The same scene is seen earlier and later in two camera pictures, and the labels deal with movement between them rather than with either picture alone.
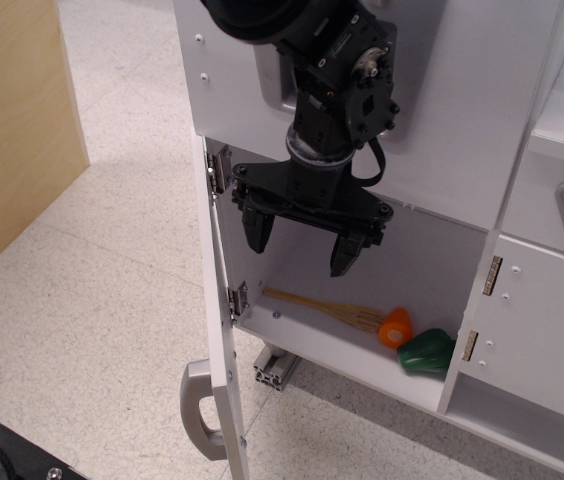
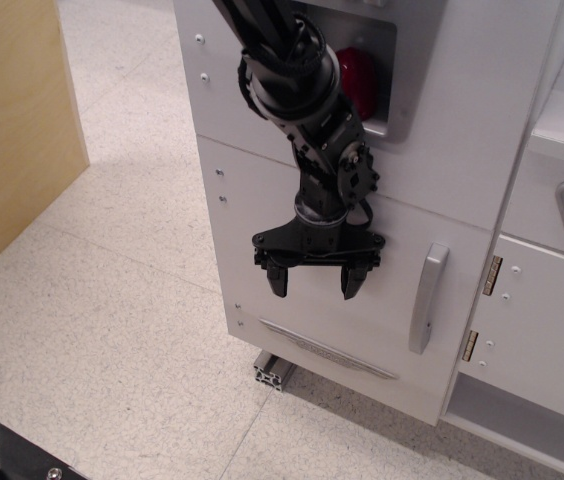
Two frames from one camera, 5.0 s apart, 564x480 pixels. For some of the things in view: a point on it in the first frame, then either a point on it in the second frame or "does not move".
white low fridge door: [220, 316] → [363, 340]
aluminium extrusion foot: [274, 368] does not move
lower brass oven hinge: [469, 346] does not move
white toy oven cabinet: [528, 371] does not move
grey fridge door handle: [196, 383] → [421, 328]
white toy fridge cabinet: [465, 76] does not move
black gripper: [328, 189] → [293, 243]
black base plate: [24, 461] does not move
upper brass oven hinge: [493, 275] does not move
